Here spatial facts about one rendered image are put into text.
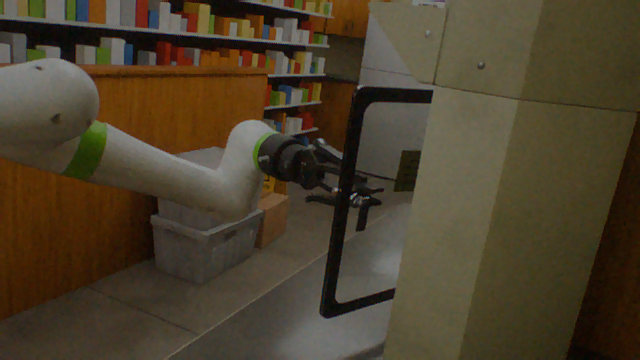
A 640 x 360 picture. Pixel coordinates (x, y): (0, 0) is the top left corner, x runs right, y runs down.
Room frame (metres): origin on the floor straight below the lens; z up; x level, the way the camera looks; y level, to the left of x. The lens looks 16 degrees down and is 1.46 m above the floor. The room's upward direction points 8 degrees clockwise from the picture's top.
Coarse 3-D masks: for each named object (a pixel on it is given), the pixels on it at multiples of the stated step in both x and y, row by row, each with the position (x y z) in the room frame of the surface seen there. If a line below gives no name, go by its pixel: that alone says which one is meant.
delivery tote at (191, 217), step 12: (180, 156) 3.10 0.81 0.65; (192, 156) 3.14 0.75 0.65; (204, 156) 3.18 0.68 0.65; (216, 156) 3.22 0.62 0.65; (216, 168) 2.95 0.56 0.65; (168, 204) 2.91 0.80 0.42; (168, 216) 2.92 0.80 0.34; (180, 216) 2.88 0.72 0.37; (192, 216) 2.84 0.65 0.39; (204, 216) 2.81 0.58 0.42; (204, 228) 2.81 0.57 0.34
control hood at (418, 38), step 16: (384, 16) 0.80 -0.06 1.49; (400, 16) 0.79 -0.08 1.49; (416, 16) 0.78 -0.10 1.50; (432, 16) 0.77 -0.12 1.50; (400, 32) 0.79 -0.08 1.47; (416, 32) 0.78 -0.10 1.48; (432, 32) 0.77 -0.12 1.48; (400, 48) 0.79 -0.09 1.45; (416, 48) 0.78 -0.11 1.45; (432, 48) 0.77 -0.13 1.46; (416, 64) 0.77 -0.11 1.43; (432, 64) 0.77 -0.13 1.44; (416, 80) 0.78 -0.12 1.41; (432, 80) 0.76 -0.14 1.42
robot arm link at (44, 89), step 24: (0, 72) 0.76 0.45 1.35; (24, 72) 0.77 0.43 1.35; (48, 72) 0.79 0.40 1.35; (72, 72) 0.81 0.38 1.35; (0, 96) 0.73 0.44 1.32; (24, 96) 0.75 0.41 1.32; (48, 96) 0.77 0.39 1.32; (72, 96) 0.79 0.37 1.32; (96, 96) 0.84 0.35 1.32; (0, 120) 0.73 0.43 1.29; (24, 120) 0.75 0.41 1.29; (48, 120) 0.77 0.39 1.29; (72, 120) 0.79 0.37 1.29; (0, 144) 0.75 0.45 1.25; (24, 144) 0.85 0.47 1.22; (48, 144) 0.84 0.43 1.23
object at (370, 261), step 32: (352, 96) 0.84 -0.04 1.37; (384, 128) 0.89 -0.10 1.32; (416, 128) 0.95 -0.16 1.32; (384, 160) 0.90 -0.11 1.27; (416, 160) 0.96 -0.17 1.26; (352, 192) 0.86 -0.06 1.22; (384, 192) 0.91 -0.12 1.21; (352, 224) 0.87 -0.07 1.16; (384, 224) 0.92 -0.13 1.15; (352, 256) 0.87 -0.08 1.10; (384, 256) 0.93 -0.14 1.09; (352, 288) 0.88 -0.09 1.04; (384, 288) 0.94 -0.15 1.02
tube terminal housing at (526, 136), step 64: (512, 0) 0.73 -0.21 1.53; (576, 0) 0.73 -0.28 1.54; (448, 64) 0.76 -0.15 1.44; (512, 64) 0.72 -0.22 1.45; (576, 64) 0.74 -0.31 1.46; (448, 128) 0.75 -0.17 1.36; (512, 128) 0.72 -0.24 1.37; (576, 128) 0.75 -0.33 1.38; (448, 192) 0.74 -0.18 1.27; (512, 192) 0.72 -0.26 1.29; (576, 192) 0.76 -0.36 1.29; (448, 256) 0.73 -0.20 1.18; (512, 256) 0.73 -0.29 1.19; (576, 256) 0.77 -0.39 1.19; (448, 320) 0.73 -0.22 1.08; (512, 320) 0.74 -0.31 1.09; (576, 320) 0.78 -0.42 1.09
